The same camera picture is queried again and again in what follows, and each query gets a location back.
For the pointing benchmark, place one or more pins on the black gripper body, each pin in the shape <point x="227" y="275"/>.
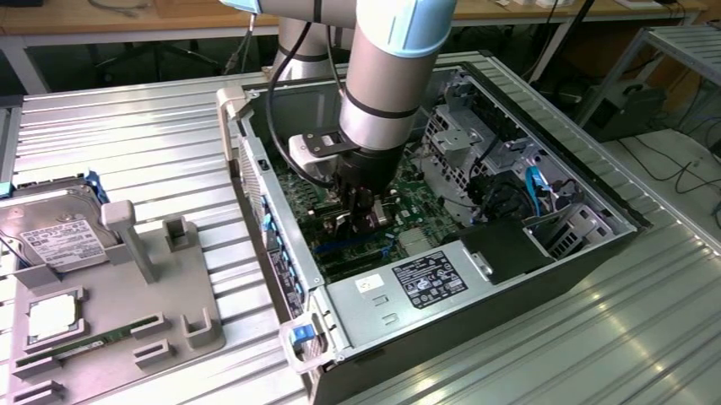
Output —
<point x="366" y="169"/>

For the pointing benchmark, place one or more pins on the low-profile graphics card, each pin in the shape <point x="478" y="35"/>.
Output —
<point x="383" y="215"/>

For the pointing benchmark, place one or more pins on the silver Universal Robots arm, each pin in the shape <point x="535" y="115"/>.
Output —
<point x="383" y="84"/>

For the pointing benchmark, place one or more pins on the green motherboard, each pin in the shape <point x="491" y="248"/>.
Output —
<point x="422" y="206"/>

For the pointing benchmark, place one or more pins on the blue expansion slot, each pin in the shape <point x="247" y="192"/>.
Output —
<point x="326" y="249"/>

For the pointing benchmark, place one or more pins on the black expansion slot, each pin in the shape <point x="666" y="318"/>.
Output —
<point x="355" y="261"/>

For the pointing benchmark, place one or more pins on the silver chipset heatsink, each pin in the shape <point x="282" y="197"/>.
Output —
<point x="419" y="242"/>

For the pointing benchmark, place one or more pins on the silver drive cage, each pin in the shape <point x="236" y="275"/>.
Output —
<point x="450" y="143"/>

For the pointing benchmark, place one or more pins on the black plastic shroud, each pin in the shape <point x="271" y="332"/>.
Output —
<point x="501" y="249"/>

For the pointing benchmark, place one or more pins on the silver power supply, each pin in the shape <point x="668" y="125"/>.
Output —
<point x="366" y="320"/>

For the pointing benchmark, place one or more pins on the blue case latch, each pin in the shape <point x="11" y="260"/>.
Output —
<point x="300" y="332"/>

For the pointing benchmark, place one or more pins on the metal disk bay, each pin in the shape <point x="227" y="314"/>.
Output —
<point x="569" y="240"/>

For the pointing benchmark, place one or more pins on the open black PC case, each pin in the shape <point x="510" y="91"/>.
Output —
<point x="506" y="320"/>

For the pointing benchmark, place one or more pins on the long wooden desk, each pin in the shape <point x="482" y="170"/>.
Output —
<point x="506" y="14"/>

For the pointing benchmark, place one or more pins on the black chair base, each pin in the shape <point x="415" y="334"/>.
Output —
<point x="152" y="52"/>

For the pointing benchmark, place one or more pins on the black floor device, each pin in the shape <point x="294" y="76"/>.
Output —
<point x="625" y="114"/>

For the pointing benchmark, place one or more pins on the grey parts rack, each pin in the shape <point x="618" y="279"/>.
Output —
<point x="112" y="304"/>

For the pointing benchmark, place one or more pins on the hard disk with label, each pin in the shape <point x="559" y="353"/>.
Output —
<point x="56" y="236"/>

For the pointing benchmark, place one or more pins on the loose green RAM stick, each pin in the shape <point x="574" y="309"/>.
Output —
<point x="95" y="339"/>

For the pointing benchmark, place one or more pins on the CPU chip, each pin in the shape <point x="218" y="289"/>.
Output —
<point x="51" y="318"/>

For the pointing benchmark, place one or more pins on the metal slat shelf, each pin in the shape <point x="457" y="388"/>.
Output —
<point x="686" y="46"/>

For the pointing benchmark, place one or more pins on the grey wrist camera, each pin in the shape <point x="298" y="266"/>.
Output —
<point x="307" y="164"/>

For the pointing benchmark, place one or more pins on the blue disk bracket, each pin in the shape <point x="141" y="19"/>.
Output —
<point x="97" y="190"/>

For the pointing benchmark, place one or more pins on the grey metal frame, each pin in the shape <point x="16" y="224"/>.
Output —
<point x="8" y="139"/>

